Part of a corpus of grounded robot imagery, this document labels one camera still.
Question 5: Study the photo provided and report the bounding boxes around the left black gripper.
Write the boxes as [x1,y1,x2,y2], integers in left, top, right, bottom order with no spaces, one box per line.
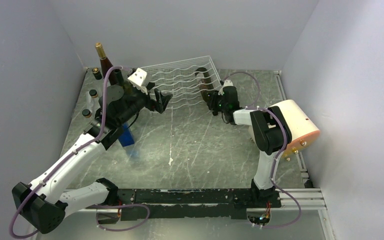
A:
[117,81,173,125]

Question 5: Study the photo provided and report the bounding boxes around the dark bottle silver cap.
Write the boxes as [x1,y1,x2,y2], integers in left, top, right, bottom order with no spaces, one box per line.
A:
[194,67,214,103]

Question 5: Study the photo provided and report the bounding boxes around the blue vodka bottle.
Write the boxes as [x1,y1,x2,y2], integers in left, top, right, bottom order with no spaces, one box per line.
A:
[118,123,135,148]

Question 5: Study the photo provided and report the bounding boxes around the dark green wine bottle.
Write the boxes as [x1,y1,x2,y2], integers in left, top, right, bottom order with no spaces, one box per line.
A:
[113,69,132,94]

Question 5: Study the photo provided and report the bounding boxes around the dark red wine bottle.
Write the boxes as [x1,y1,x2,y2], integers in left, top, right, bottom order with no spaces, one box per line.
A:
[95,42,118,85]

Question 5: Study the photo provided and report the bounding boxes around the clear bottle orange label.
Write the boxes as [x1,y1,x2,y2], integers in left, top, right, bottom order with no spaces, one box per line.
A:
[92,67,104,81]

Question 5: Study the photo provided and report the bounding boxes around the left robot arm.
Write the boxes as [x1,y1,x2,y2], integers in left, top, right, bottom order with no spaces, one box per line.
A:
[12,83,173,234]

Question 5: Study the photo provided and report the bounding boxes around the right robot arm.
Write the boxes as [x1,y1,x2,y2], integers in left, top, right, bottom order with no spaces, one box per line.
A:
[205,86,292,207]

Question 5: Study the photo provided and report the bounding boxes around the cream cylindrical container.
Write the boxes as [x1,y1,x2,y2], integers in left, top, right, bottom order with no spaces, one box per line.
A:
[271,99,321,159]

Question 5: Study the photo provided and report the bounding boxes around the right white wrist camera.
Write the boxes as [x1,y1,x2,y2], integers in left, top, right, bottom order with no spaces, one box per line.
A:
[218,79,235,96]

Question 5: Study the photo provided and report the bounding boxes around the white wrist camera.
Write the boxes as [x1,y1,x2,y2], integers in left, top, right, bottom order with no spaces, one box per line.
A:
[218,79,235,96]
[127,68,149,95]

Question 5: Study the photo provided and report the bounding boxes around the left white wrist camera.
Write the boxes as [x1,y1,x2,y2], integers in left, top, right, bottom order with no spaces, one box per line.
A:
[127,68,149,95]

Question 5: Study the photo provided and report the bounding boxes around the white wire wine rack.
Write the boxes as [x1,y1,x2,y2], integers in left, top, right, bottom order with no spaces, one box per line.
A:
[141,55,221,110]

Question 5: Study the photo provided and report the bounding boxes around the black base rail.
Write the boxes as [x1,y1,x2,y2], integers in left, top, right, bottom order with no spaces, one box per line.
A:
[79,188,327,222]

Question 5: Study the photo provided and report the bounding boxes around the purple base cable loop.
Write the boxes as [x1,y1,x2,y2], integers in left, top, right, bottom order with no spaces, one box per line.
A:
[95,203,151,232]

